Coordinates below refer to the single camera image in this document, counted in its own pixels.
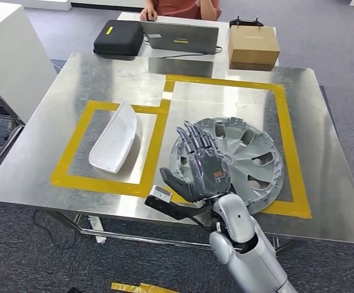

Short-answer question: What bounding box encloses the black zip case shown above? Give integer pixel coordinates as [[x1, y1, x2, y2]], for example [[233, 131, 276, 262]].
[[93, 19, 144, 57]]

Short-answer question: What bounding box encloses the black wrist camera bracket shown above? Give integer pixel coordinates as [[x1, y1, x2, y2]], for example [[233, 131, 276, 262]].
[[144, 195, 214, 222]]

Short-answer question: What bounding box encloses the brown cardboard box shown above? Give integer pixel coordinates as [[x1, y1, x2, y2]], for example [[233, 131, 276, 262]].
[[228, 25, 281, 73]]

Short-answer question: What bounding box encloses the black floor cable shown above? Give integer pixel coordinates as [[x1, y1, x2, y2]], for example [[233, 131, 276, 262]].
[[32, 209, 77, 251]]

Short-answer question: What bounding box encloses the white side table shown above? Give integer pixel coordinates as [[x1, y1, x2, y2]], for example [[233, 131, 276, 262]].
[[0, 0, 57, 127]]

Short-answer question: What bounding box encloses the yellow floor tape marking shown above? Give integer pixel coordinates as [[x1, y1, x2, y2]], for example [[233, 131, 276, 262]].
[[111, 282, 180, 293]]

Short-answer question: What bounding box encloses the silver plastic wheel hubcap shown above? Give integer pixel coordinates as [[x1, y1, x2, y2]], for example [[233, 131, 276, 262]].
[[168, 117, 284, 216]]

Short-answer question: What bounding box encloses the white plastic body panel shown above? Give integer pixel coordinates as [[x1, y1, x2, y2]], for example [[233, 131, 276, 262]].
[[88, 101, 138, 175]]

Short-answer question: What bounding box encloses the grey laptop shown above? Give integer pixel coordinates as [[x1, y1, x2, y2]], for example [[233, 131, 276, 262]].
[[140, 21, 220, 56]]

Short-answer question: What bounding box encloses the stainless steel workbench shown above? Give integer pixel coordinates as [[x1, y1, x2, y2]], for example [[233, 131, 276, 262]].
[[0, 52, 354, 256]]

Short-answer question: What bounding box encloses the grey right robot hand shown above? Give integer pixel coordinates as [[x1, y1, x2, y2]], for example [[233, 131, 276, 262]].
[[159, 120, 232, 204]]

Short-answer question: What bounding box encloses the white power strip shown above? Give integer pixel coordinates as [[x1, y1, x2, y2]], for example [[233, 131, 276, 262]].
[[88, 216, 107, 244]]

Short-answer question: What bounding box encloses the person's right hand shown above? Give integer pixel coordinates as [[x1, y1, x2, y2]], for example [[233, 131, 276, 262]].
[[140, 7, 159, 22]]

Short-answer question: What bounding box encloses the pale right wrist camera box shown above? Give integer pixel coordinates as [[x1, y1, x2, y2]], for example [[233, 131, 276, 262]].
[[149, 185, 173, 204]]

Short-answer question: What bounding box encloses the person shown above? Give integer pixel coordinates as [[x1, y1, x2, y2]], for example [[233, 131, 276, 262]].
[[140, 0, 222, 22]]

